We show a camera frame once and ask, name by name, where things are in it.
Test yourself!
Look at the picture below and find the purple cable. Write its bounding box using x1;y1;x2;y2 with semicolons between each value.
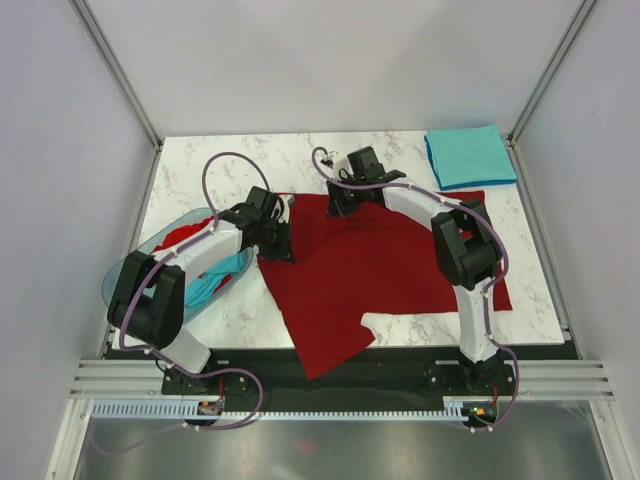
89;151;274;456
311;145;521;434

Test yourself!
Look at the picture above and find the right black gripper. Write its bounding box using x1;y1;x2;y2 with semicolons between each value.
326;172;365;218

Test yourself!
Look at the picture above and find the aluminium frame post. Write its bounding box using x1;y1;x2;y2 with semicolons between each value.
505;0;601;146
67;0;165;151

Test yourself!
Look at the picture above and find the left aluminium frame post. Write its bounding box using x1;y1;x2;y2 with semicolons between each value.
67;0;165;151

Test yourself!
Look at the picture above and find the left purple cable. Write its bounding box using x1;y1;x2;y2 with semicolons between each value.
89;151;274;456

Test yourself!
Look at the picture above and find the folded teal t-shirt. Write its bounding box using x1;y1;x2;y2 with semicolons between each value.
424;123;516;185

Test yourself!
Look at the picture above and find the transparent blue plastic basket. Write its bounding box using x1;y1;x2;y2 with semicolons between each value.
107;205;259;338

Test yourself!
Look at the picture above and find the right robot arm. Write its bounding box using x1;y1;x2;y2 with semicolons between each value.
311;146;519;395

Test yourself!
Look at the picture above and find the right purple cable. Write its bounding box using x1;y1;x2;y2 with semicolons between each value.
311;145;521;434

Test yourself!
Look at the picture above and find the right aluminium frame post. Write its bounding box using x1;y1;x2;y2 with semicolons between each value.
505;0;601;146

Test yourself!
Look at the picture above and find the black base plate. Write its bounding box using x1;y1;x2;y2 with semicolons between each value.
104;344;581;414

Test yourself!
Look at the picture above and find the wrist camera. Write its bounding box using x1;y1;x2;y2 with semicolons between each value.
321;151;352;183
273;194;295;222

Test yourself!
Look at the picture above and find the red t-shirt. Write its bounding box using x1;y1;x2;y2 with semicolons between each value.
257;189;513;382

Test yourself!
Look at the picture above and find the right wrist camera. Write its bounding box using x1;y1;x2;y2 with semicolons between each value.
321;151;352;183

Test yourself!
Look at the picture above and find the teal shirt in basket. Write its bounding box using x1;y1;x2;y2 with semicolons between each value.
184;254;246;308

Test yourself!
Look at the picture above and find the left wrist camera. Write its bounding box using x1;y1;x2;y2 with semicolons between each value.
273;194;295;222

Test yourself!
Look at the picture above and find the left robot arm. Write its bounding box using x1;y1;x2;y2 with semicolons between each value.
103;186;294;395

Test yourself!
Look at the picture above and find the red shirt in basket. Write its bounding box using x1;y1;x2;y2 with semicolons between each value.
152;217;241;281

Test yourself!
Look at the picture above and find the white slotted cable duct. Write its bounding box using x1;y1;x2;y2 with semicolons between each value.
90;396;494;422

